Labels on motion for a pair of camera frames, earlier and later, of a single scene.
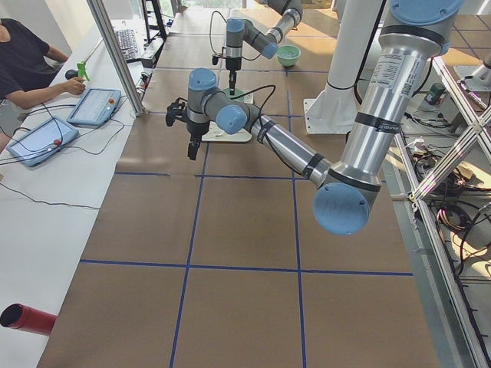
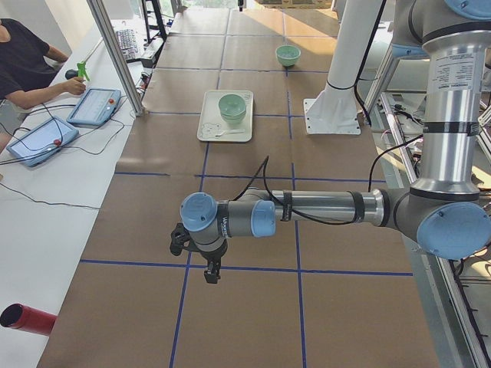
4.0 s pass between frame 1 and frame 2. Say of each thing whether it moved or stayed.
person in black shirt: stayed
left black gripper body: moved
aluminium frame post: stayed
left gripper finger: moved
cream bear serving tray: stayed
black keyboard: stayed
